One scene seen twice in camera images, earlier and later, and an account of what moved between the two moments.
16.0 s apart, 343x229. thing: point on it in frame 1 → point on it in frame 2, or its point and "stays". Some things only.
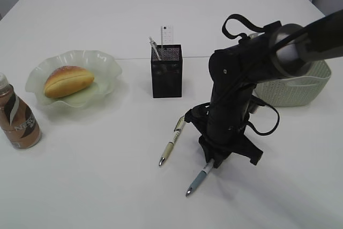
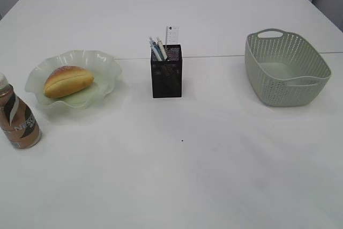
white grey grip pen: x=154 y=44 stays
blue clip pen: x=201 y=177 → x=158 y=50
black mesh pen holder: x=167 y=73 stays
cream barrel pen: x=177 y=131 → x=161 y=46
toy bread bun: x=65 y=79 stays
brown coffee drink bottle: x=17 y=120 stays
